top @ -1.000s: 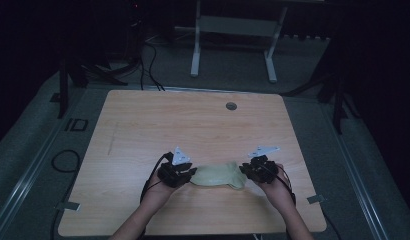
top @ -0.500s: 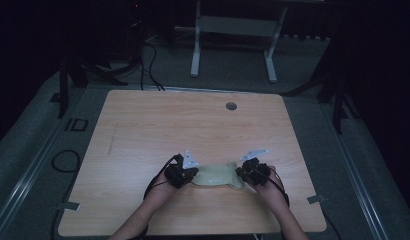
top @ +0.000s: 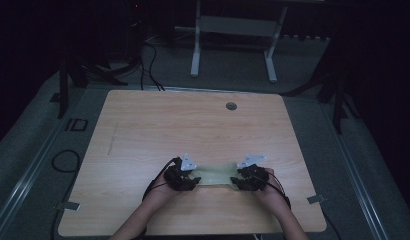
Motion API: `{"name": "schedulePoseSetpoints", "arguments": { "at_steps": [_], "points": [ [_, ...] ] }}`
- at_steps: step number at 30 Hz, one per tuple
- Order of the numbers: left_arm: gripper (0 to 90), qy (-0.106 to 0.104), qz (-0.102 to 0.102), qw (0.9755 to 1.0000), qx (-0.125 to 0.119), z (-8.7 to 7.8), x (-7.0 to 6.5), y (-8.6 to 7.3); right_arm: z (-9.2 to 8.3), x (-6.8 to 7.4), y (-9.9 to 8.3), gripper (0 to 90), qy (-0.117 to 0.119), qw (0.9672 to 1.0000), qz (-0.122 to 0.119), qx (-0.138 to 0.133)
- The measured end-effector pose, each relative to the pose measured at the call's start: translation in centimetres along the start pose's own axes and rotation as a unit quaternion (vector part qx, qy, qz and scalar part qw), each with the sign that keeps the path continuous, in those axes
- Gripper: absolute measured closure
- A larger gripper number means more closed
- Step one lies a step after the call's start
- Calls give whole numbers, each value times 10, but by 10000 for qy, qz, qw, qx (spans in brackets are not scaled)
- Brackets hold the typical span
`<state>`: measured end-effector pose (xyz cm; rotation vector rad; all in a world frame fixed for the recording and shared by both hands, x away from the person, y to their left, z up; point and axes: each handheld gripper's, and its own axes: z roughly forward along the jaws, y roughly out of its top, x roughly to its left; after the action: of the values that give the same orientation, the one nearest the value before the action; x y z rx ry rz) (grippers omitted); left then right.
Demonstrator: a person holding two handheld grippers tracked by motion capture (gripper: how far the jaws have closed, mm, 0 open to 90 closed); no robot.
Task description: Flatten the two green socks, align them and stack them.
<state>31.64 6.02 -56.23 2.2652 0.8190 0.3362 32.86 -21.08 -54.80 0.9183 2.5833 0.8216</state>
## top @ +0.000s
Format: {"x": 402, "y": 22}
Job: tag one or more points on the person's right hand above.
{"x": 271, "y": 195}

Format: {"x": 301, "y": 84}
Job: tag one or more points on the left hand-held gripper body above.
{"x": 178, "y": 176}

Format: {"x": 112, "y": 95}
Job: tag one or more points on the grey round table grommet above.
{"x": 231, "y": 106}

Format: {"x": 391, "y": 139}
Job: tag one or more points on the white metal desk frame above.
{"x": 236, "y": 26}

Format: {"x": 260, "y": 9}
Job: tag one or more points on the pale beige sock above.
{"x": 214, "y": 173}

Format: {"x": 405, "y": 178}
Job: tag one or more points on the person's left hand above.
{"x": 161, "y": 193}

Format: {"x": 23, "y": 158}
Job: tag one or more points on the grey tape piece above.
{"x": 71, "y": 206}
{"x": 315, "y": 199}

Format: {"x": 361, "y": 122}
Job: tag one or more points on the black metal stand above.
{"x": 63, "y": 93}
{"x": 338, "y": 100}

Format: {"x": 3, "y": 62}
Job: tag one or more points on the metal floor rail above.
{"x": 356, "y": 186}
{"x": 29, "y": 173}

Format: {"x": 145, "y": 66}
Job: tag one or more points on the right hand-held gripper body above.
{"x": 256, "y": 175}

